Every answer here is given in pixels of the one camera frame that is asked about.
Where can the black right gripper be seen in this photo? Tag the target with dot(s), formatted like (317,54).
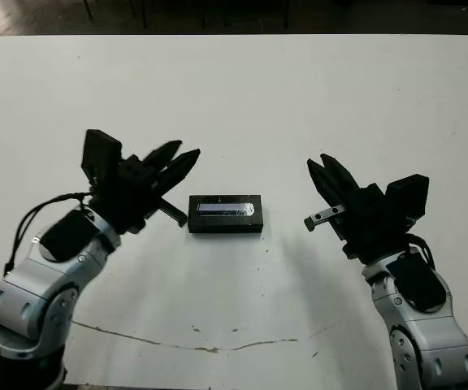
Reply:
(376,231)

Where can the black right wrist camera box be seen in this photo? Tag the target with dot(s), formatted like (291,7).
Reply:
(408,195)

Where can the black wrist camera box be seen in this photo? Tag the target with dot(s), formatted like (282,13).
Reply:
(408,195)
(100,154)

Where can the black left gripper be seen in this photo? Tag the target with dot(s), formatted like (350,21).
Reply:
(124,203)

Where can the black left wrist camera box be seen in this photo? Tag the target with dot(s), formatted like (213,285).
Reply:
(100,154)

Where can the black box lid with print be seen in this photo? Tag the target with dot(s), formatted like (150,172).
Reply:
(226,219)

